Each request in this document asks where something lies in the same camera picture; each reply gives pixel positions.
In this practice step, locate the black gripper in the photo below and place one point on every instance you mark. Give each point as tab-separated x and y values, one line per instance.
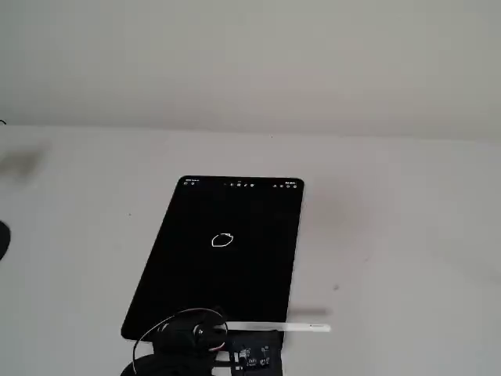
214	334

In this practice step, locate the white stylus pencil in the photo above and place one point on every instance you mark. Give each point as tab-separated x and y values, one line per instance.
293	327

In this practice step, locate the black tablet with dark screen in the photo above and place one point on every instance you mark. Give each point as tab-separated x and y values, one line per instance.
242	274

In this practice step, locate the black round object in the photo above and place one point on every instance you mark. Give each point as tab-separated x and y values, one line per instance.
3	239

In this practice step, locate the black camera circuit board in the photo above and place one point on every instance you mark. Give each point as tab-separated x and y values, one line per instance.
254	352

